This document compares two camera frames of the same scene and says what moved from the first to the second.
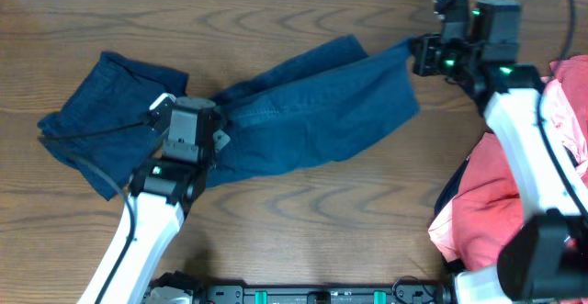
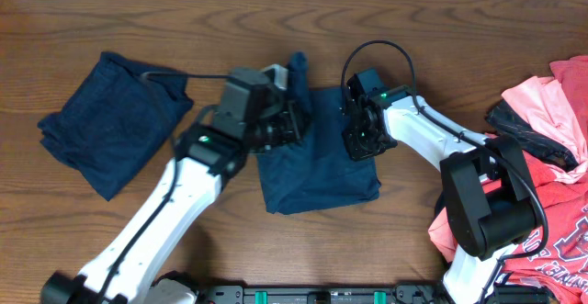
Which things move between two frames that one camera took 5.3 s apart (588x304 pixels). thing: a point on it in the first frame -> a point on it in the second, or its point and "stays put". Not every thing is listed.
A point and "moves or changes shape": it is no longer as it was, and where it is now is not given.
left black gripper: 218,137 -> 289,132
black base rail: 322,295 stays put
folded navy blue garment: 102,127 stays put
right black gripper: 424,59 -> 356,152
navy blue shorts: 323,101 moves or changes shape
